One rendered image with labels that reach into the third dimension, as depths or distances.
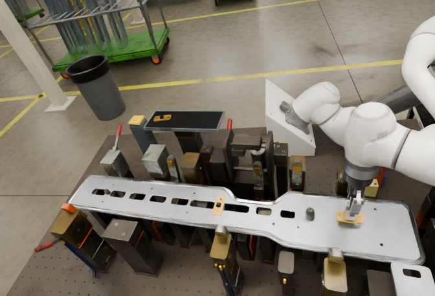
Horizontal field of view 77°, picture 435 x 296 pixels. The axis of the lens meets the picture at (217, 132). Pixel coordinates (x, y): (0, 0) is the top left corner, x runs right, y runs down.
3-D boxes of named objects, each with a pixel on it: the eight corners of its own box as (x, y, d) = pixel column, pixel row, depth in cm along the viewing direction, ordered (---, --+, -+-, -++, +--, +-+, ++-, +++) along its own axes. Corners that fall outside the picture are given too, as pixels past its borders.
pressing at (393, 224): (61, 212, 122) (59, 210, 121) (90, 173, 138) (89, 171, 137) (428, 269, 80) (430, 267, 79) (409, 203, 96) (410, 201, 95)
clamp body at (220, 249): (224, 303, 109) (205, 265, 87) (230, 273, 118) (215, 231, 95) (239, 307, 107) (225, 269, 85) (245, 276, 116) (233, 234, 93)
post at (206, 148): (216, 205, 145) (199, 151, 119) (218, 197, 148) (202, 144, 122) (225, 206, 143) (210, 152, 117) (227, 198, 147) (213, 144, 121)
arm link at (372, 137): (334, 160, 74) (388, 181, 66) (340, 114, 64) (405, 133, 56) (351, 136, 79) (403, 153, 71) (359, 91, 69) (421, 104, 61)
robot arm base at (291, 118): (276, 98, 161) (282, 91, 157) (302, 114, 169) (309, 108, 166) (279, 119, 148) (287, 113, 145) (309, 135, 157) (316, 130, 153)
